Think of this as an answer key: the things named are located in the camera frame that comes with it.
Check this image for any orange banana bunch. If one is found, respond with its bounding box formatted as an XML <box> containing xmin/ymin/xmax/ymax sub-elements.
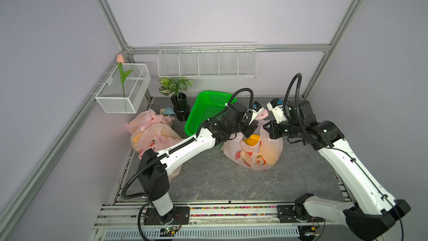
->
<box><xmin>244</xmin><ymin>135</ymin><xmax>260</xmax><ymax>147</ymax></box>

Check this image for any plain pink plastic bag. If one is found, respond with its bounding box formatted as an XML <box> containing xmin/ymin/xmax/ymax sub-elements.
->
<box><xmin>222</xmin><ymin>118</ymin><xmax>283</xmax><ymax>171</ymax></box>

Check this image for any pink peach printed bag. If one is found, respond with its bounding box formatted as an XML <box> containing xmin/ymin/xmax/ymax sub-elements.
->
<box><xmin>138</xmin><ymin>133</ymin><xmax>188</xmax><ymax>181</ymax></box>

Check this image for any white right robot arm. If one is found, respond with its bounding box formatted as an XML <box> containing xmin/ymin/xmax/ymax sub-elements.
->
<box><xmin>263</xmin><ymin>98</ymin><xmax>411</xmax><ymax>241</ymax></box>

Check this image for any green plastic basket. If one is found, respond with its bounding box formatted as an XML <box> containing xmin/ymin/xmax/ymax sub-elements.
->
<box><xmin>185</xmin><ymin>91</ymin><xmax>231</xmax><ymax>136</ymax></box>

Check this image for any black ceramic vase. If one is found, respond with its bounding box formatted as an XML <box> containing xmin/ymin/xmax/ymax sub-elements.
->
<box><xmin>171</xmin><ymin>93</ymin><xmax>190</xmax><ymax>122</ymax></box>

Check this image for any green variegated artificial plant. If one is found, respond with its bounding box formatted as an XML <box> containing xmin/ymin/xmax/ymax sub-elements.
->
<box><xmin>158</xmin><ymin>77</ymin><xmax>194</xmax><ymax>102</ymax></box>

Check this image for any artificial pink tulip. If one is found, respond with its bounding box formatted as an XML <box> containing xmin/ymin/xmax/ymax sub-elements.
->
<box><xmin>117</xmin><ymin>54</ymin><xmax>133</xmax><ymax>97</ymax></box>

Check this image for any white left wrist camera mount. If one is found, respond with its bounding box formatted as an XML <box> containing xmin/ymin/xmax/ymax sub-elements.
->
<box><xmin>248</xmin><ymin>101</ymin><xmax>269</xmax><ymax>125</ymax></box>

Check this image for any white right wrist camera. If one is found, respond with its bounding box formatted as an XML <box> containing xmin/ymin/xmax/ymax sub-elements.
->
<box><xmin>267</xmin><ymin>98</ymin><xmax>288</xmax><ymax>124</ymax></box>

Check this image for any white wire wall shelf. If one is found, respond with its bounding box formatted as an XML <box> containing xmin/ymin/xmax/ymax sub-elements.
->
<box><xmin>157</xmin><ymin>42</ymin><xmax>258</xmax><ymax>79</ymax></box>

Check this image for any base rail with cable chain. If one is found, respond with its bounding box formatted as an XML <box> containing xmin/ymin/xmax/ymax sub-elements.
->
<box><xmin>93</xmin><ymin>201</ymin><xmax>352</xmax><ymax>241</ymax></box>

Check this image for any white wire wall basket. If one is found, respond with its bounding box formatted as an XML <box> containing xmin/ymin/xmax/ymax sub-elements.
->
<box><xmin>95</xmin><ymin>63</ymin><xmax>151</xmax><ymax>114</ymax></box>

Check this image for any black corrugated cable conduit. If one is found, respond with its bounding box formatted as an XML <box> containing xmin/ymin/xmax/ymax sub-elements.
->
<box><xmin>119</xmin><ymin>87</ymin><xmax>255</xmax><ymax>200</ymax></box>

